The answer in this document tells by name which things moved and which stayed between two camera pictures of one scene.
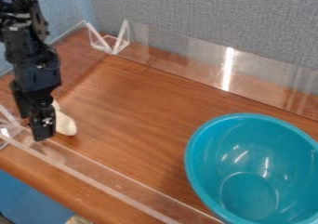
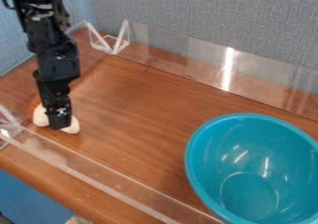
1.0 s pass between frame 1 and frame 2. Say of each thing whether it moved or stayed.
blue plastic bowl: stayed
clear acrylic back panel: stayed
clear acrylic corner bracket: stayed
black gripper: moved
